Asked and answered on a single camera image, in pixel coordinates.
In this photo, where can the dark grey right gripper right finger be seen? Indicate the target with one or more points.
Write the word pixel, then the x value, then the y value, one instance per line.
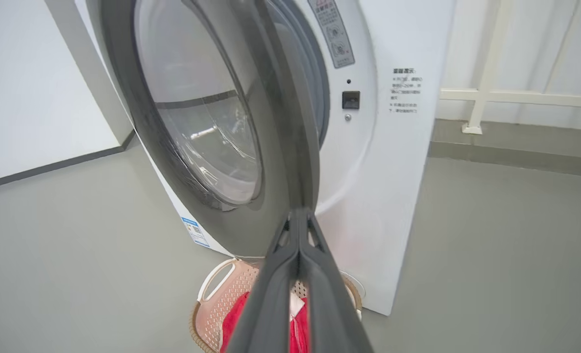
pixel 327 304

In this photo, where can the beige perforated laundry basket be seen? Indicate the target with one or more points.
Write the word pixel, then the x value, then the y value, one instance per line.
pixel 222 304

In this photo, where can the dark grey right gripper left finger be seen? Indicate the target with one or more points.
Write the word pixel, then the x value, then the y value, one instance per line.
pixel 271 304

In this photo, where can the black door latch socket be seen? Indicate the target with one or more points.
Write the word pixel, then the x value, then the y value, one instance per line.
pixel 351 100

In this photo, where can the blue energy label sticker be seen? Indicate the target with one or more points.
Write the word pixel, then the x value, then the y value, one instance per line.
pixel 195 231

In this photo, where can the red garment with white part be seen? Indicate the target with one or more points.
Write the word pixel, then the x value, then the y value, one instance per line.
pixel 299 333

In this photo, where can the white metal railing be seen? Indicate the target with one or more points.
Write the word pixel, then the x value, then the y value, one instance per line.
pixel 481 93

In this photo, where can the grey warning sticker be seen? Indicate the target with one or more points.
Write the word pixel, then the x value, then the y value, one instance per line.
pixel 334 34

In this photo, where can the grey round glass machine door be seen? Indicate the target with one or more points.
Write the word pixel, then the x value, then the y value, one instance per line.
pixel 280 147

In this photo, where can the white front-load washing machine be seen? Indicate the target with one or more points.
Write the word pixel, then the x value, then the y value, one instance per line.
pixel 398 196

